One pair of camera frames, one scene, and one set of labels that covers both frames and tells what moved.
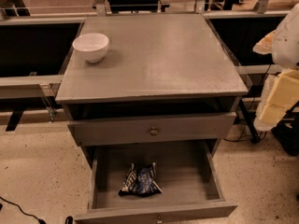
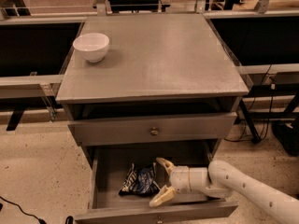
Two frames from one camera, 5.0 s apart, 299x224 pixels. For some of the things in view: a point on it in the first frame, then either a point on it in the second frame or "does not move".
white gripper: x=288 y=49 → x=179 y=177
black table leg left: x=14 y=119 does not move
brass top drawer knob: x=153 y=132 does not move
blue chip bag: x=140 y=182 does not move
